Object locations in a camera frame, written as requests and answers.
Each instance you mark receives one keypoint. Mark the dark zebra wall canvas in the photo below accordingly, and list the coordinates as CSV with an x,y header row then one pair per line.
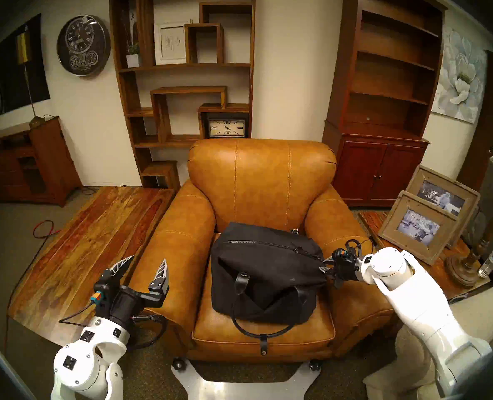
x,y
5,78

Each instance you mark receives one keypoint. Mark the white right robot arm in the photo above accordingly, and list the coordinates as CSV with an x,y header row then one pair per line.
x,y
421,303

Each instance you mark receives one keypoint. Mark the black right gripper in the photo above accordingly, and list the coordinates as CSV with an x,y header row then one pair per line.
x,y
346,268

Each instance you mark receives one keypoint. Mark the white flower painting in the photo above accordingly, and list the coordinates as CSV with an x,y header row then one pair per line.
x,y
459,78

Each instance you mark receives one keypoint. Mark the open geometric wooden shelf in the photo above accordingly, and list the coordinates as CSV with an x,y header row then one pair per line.
x,y
161,120

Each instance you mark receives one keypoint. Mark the small potted plant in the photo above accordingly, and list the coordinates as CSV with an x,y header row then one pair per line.
x,y
133,61

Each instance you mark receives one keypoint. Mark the white framed certificate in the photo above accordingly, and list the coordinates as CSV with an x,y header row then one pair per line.
x,y
170,43

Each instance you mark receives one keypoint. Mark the round gear wall clock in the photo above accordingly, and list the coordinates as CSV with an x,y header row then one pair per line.
x,y
84,45

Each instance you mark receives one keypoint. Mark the cherry wood bookcase hutch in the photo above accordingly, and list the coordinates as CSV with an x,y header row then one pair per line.
x,y
380,170

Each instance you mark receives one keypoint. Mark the clear plastic water bottle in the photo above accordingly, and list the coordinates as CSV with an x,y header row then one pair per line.
x,y
490,261

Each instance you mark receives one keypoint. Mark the striped wood side table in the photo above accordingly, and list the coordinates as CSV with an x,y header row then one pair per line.
x,y
440,274

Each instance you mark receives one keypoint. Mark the small rustic photo frame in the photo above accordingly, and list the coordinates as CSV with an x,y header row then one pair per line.
x,y
417,227

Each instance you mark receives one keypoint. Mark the dark wood media console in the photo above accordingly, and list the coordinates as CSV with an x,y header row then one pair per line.
x,y
50,161

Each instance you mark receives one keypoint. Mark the rectangular mantel clock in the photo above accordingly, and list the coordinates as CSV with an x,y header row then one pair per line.
x,y
227,128

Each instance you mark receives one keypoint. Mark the turned wood lamp base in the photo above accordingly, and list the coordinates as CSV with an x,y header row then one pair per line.
x,y
463,270

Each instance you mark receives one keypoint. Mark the black zippered duffel bag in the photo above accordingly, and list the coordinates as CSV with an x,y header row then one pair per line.
x,y
267,274

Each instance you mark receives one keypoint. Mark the striped wood coffee table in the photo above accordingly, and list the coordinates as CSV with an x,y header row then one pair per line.
x,y
88,245

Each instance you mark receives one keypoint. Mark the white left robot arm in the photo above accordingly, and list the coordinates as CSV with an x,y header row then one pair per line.
x,y
84,361

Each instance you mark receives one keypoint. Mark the gold shade table lamp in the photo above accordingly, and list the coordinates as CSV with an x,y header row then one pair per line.
x,y
22,47

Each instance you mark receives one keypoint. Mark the large rustic photo frame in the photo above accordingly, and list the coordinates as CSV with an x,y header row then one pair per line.
x,y
442,197

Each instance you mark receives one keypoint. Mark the tan leather armchair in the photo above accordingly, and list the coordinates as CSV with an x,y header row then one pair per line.
x,y
263,178

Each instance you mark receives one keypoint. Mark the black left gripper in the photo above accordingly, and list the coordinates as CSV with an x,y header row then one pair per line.
x,y
125,305

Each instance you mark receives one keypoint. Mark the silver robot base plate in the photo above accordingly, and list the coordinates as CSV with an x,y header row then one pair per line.
x,y
246,391

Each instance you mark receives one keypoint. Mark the beige upholstered armchair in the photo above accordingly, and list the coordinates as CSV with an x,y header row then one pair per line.
x,y
488,307

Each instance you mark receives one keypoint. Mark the black caster wheel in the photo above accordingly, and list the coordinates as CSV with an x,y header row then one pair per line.
x,y
313,365
179,363

